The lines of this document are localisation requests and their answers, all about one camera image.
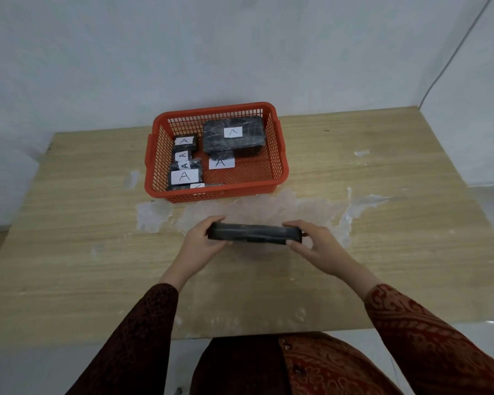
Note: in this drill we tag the person's left thumb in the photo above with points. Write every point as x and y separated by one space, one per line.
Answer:
220 245

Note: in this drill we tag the person's left forearm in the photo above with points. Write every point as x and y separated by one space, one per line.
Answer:
140 337

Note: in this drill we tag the person's right thumb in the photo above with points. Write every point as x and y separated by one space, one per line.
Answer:
299 250

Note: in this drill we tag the person's left hand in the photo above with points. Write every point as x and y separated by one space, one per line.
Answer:
195 246

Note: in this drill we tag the small black wrapped labelled packet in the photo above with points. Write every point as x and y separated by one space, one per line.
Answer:
195 186
184 141
185 164
182 155
184 176

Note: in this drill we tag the red plastic mesh basket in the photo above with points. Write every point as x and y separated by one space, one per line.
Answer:
251 180

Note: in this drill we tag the dark red patterned garment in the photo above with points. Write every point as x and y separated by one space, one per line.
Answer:
288 366

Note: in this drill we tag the medium black wrapped labelled packet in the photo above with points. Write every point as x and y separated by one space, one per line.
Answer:
221 162

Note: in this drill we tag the person's right hand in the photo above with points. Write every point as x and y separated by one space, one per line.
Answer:
323 250

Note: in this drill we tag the person's right forearm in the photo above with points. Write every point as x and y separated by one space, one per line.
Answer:
415 337

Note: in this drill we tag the large black wrapped labelled box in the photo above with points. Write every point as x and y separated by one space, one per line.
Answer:
247 139

